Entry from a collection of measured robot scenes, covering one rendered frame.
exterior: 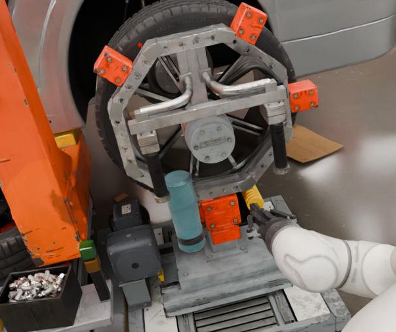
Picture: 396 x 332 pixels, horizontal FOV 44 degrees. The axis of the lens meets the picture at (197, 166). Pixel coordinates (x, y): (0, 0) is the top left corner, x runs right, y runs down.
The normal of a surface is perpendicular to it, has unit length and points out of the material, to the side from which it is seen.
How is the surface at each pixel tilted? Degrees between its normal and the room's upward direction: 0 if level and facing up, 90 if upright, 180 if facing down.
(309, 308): 0
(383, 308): 29
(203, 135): 90
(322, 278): 76
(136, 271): 90
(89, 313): 0
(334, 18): 90
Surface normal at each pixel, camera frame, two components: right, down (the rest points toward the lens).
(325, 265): 0.18, -0.04
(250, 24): 0.15, 0.46
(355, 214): -0.18, -0.86
